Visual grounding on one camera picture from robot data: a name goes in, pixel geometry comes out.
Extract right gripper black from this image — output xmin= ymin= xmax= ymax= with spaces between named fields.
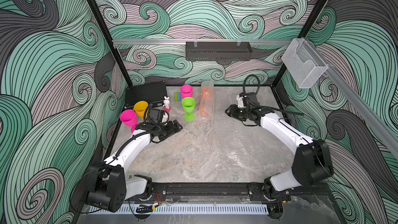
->
xmin=223 ymin=104 xmax=249 ymax=120

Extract yellow wine glass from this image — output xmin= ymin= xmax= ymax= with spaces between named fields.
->
xmin=133 ymin=101 xmax=149 ymax=118

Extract bubble wrap sheet of green glass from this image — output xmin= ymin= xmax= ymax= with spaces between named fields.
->
xmin=208 ymin=115 xmax=293 ymax=178

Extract orange glass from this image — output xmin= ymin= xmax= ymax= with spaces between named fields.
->
xmin=199 ymin=80 xmax=215 ymax=118

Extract pink wine glass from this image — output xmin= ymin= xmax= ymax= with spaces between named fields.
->
xmin=180 ymin=85 xmax=193 ymax=99

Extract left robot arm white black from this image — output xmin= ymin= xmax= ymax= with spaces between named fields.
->
xmin=84 ymin=120 xmax=183 ymax=213

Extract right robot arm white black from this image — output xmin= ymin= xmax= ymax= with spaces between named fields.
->
xmin=225 ymin=104 xmax=334 ymax=191

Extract white bunny figurine pink base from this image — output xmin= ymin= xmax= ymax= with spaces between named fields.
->
xmin=163 ymin=96 xmax=171 ymax=113

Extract green blue small block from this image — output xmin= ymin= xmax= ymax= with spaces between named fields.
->
xmin=174 ymin=92 xmax=182 ymax=102

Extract black case box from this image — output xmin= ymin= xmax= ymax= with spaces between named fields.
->
xmin=124 ymin=82 xmax=167 ymax=110

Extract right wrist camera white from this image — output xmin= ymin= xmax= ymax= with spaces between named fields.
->
xmin=236 ymin=93 xmax=248 ymax=108

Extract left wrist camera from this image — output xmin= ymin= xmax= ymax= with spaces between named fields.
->
xmin=146 ymin=108 xmax=170 ymax=125

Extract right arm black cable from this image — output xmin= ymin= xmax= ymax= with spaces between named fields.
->
xmin=242 ymin=74 xmax=305 ymax=116

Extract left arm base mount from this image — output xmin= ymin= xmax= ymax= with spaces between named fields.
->
xmin=125 ymin=183 xmax=167 ymax=202

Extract black wall tray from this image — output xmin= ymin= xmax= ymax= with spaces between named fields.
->
xmin=185 ymin=42 xmax=253 ymax=63

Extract clear plastic wall bin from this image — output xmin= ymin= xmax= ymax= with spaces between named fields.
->
xmin=282 ymin=38 xmax=329 ymax=89

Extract white slotted cable duct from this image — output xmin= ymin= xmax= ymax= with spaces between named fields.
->
xmin=118 ymin=203 xmax=269 ymax=215

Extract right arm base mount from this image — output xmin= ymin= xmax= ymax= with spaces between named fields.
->
xmin=247 ymin=183 xmax=291 ymax=203

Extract aluminium rail back wall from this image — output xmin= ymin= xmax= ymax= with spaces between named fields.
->
xmin=112 ymin=38 xmax=293 ymax=46

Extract aluminium rail wall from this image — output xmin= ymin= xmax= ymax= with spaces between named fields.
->
xmin=112 ymin=38 xmax=293 ymax=46
xmin=308 ymin=41 xmax=398 ymax=157

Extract aluminium rail right wall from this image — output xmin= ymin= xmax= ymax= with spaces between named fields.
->
xmin=308 ymin=41 xmax=398 ymax=157

